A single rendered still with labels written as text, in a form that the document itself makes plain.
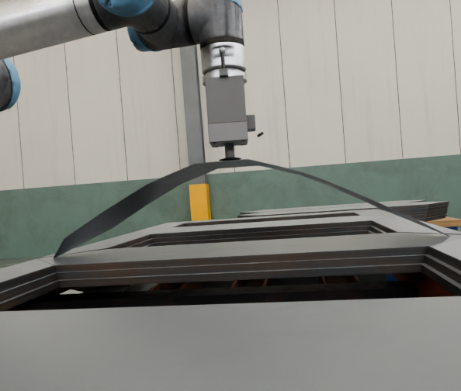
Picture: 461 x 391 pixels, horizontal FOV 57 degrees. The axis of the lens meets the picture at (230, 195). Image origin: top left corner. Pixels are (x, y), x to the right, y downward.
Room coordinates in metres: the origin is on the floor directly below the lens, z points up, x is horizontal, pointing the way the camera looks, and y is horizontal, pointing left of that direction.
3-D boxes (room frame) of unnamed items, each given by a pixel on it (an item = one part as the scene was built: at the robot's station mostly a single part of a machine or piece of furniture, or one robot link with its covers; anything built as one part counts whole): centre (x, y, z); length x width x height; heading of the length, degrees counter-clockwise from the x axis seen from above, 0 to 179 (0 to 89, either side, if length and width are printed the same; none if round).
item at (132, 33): (0.72, 0.10, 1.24); 0.11 x 0.11 x 0.08; 78
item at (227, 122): (0.71, -0.02, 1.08); 0.10 x 0.09 x 0.16; 89
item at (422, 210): (1.68, -0.41, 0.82); 0.80 x 0.40 x 0.06; 81
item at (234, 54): (0.71, -0.01, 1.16); 0.08 x 0.08 x 0.05
